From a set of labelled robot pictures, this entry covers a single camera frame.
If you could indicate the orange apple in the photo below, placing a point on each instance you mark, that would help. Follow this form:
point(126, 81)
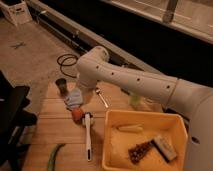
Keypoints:
point(77, 114)

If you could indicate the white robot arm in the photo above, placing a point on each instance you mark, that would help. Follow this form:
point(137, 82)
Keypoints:
point(192, 100)

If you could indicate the green translucent cup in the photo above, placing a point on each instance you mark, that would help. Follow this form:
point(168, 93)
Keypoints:
point(135, 100)

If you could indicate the dark metal cup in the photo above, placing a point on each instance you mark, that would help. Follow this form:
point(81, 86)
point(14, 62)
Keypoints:
point(61, 83)

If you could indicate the metal spoon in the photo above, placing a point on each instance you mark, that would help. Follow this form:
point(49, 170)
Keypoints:
point(98, 92)

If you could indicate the light blue cloth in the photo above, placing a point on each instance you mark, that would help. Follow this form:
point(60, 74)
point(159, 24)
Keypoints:
point(73, 99)

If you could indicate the dark grape bunch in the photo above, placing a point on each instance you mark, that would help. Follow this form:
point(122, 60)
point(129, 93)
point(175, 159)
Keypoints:
point(139, 151)

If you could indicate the black chair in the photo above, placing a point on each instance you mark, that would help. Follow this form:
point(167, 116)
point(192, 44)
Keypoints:
point(13, 119)

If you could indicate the white cardboard box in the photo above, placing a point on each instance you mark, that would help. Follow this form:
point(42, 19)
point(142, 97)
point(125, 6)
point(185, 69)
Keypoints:
point(16, 14)

